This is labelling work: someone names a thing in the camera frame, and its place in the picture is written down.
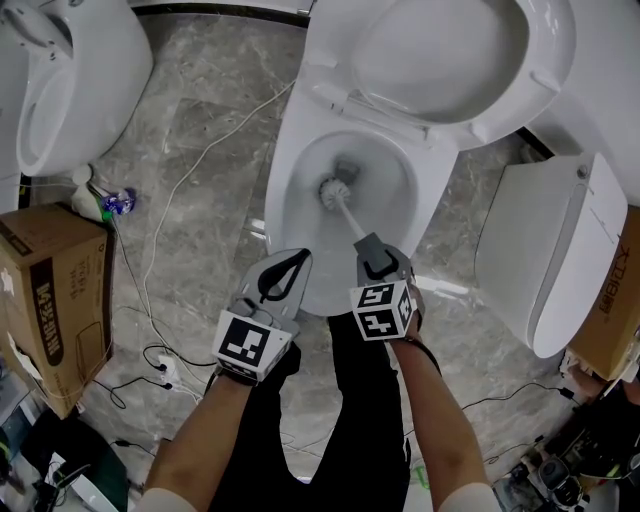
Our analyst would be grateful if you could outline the cardboard box with dark label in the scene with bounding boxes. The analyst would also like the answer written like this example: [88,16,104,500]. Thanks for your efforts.
[0,202,115,420]

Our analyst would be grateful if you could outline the white power strip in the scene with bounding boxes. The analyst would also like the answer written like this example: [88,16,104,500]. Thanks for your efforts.
[155,352,179,382]

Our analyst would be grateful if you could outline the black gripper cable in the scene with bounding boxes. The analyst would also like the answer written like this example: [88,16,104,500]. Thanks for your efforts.
[399,335,444,377]

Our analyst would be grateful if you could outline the white toilet with raised seat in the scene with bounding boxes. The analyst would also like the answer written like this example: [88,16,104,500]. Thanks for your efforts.
[263,0,576,317]

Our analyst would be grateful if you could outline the person's right forearm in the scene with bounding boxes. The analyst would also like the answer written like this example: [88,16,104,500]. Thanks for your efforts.
[388,338,492,506]

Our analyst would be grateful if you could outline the person's left forearm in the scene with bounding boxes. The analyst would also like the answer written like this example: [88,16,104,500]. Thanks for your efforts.
[143,374,261,504]

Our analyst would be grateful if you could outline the white toilet brush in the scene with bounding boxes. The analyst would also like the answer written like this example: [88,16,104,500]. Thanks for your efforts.
[318,175,367,245]

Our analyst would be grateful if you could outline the blue crumpled wrapper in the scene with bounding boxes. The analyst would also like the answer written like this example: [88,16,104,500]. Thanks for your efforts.
[99,187,137,216]

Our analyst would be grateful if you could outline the thin white cable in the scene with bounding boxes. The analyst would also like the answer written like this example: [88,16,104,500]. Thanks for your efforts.
[143,79,297,354]

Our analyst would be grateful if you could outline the pile of dark equipment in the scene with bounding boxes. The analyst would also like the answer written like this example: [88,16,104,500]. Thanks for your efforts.
[492,389,640,512]

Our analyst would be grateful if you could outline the egg-shaped white toilet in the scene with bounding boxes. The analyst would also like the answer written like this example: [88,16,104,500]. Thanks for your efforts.
[0,0,154,177]

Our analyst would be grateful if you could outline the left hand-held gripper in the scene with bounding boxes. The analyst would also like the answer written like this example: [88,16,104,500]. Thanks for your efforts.
[212,248,314,385]

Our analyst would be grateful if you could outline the black floor cable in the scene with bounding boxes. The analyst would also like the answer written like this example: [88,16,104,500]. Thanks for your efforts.
[459,382,581,412]
[92,344,216,410]

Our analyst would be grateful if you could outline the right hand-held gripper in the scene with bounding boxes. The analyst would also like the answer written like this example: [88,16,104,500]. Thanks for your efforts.
[349,233,418,343]

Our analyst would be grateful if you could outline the black wrist strap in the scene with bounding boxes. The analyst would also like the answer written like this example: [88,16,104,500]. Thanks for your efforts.
[214,367,261,387]

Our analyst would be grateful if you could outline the plain brown cardboard box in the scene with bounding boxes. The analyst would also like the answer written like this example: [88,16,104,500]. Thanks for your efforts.
[569,207,640,381]

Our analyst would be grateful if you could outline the white toilet with closed lid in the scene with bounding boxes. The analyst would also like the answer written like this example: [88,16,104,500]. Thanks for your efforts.
[473,152,629,359]

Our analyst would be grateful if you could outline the person's black trousers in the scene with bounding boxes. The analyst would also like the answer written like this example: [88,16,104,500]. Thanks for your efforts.
[209,314,414,512]

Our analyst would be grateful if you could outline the white cleaner bottle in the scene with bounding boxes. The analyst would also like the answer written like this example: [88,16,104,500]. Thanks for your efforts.
[69,163,109,221]

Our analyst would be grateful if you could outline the person's white shirt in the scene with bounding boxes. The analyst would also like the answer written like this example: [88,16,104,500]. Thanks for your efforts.
[127,482,501,512]

